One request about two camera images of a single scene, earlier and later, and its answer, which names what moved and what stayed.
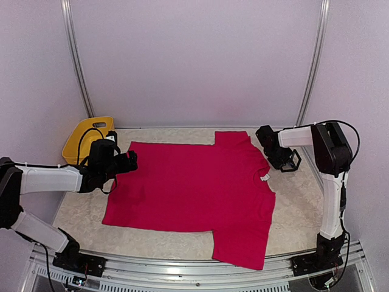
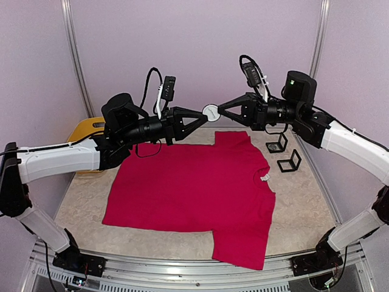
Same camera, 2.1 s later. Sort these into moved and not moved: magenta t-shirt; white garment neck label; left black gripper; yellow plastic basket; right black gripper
Moved: left black gripper; right black gripper
Not moved: yellow plastic basket; magenta t-shirt; white garment neck label
